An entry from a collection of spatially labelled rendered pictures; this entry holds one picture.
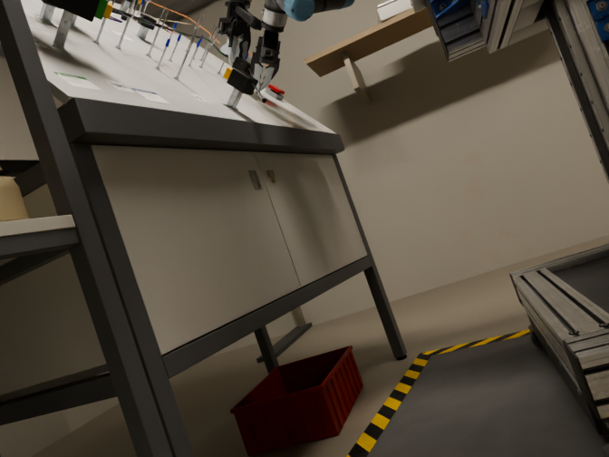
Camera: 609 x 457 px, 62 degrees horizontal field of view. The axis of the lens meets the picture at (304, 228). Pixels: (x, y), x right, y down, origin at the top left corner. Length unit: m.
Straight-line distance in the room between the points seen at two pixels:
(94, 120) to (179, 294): 0.35
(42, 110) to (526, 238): 2.87
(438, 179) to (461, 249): 0.46
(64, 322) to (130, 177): 0.29
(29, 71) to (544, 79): 2.93
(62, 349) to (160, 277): 0.23
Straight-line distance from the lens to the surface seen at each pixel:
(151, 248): 0.99
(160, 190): 1.06
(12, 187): 0.86
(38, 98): 0.90
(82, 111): 0.95
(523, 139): 3.34
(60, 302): 1.04
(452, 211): 3.29
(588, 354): 0.81
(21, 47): 0.94
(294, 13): 1.51
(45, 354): 1.11
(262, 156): 1.44
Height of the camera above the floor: 0.49
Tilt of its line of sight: 3 degrees up
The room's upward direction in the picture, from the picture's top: 19 degrees counter-clockwise
